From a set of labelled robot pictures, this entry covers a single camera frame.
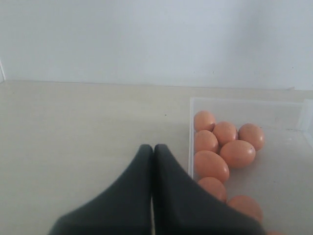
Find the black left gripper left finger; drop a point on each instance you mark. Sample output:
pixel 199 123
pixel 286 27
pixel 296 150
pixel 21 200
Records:
pixel 124 208

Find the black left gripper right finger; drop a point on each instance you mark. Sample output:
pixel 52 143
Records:
pixel 182 207

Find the brown egg fourth row left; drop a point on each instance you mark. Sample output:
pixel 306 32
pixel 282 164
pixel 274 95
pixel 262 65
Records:
pixel 214 187

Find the brown egg third row left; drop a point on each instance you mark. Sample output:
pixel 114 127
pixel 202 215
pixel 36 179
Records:
pixel 210 164

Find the brown egg front left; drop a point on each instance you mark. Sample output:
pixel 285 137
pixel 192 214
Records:
pixel 247 206

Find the brown egg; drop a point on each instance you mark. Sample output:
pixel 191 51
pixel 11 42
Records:
pixel 225 132
pixel 252 134
pixel 247 206
pixel 204 120

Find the brown egg second row left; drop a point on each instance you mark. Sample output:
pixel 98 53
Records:
pixel 205 141

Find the brown egg second row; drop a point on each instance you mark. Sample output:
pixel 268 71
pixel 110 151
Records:
pixel 205 141
pixel 238 154

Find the brown egg second row middle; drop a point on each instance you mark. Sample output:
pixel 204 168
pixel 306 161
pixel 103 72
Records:
pixel 238 154

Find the brown egg back middle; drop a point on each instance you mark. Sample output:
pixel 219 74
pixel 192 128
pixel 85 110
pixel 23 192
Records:
pixel 225 132

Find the brown egg back left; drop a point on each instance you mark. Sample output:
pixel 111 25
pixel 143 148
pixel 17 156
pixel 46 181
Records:
pixel 204 120

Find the brown egg back right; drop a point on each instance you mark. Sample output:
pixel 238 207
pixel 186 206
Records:
pixel 252 134

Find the clear plastic tray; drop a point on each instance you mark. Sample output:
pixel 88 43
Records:
pixel 280 179

